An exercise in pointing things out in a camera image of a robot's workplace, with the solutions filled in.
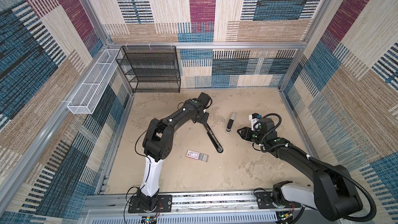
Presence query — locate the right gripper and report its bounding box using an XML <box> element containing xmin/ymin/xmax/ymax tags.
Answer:
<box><xmin>236</xmin><ymin>127</ymin><xmax>266</xmax><ymax>144</ymax></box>

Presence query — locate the grey silver stapler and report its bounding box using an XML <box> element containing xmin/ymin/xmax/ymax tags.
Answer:
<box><xmin>226</xmin><ymin>112</ymin><xmax>237</xmax><ymax>133</ymax></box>

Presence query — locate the red white staple box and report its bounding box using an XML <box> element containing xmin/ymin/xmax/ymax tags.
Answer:
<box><xmin>186</xmin><ymin>150</ymin><xmax>201</xmax><ymax>160</ymax></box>

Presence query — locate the grey staple tray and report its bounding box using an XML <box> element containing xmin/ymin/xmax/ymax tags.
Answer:
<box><xmin>198</xmin><ymin>153</ymin><xmax>208</xmax><ymax>162</ymax></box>

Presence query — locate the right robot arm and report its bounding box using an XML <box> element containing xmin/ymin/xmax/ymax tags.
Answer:
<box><xmin>237</xmin><ymin>114</ymin><xmax>376</xmax><ymax>222</ymax></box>

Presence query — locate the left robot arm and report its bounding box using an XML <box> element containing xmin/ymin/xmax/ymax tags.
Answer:
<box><xmin>136</xmin><ymin>92</ymin><xmax>212</xmax><ymax>210</ymax></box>

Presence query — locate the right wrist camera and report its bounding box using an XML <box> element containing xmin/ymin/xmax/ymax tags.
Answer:
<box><xmin>249</xmin><ymin>113</ymin><xmax>262</xmax><ymax>131</ymax></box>

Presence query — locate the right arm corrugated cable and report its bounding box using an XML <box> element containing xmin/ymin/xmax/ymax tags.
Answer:
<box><xmin>254</xmin><ymin>112</ymin><xmax>377</xmax><ymax>224</ymax></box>

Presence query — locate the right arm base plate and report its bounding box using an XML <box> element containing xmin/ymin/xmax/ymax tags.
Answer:
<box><xmin>253</xmin><ymin>188</ymin><xmax>302</xmax><ymax>209</ymax></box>

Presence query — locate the black wire shelf rack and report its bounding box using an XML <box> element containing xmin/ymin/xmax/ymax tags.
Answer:
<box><xmin>116</xmin><ymin>46</ymin><xmax>181</xmax><ymax>93</ymax></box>

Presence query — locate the aluminium front rail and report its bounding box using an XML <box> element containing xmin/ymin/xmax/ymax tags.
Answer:
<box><xmin>77</xmin><ymin>189</ymin><xmax>352</xmax><ymax>224</ymax></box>

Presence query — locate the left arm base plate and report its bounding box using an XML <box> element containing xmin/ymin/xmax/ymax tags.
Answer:
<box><xmin>127</xmin><ymin>195</ymin><xmax>173</xmax><ymax>214</ymax></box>

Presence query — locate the white mesh wall basket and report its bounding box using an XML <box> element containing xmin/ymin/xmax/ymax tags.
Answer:
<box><xmin>67</xmin><ymin>49</ymin><xmax>119</xmax><ymax>115</ymax></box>

